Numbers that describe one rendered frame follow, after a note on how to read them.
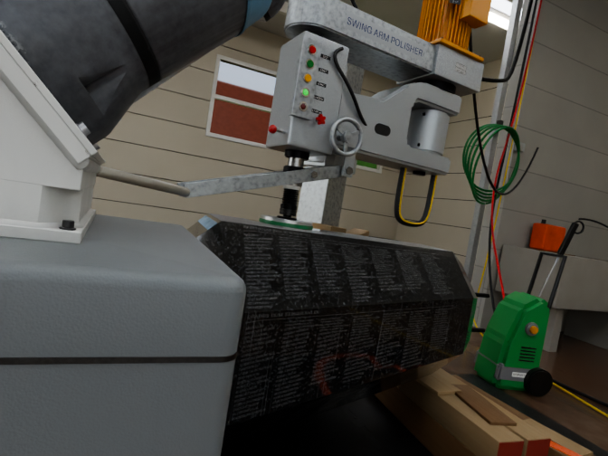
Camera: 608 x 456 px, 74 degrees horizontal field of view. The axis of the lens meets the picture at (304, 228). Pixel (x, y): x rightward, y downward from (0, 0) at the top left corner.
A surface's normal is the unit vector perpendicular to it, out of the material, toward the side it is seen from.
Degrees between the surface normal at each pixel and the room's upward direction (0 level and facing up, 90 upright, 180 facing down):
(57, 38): 85
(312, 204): 90
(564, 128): 90
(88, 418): 90
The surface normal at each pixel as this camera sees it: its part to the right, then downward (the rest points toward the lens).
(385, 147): 0.47, 0.12
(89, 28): 0.75, 0.07
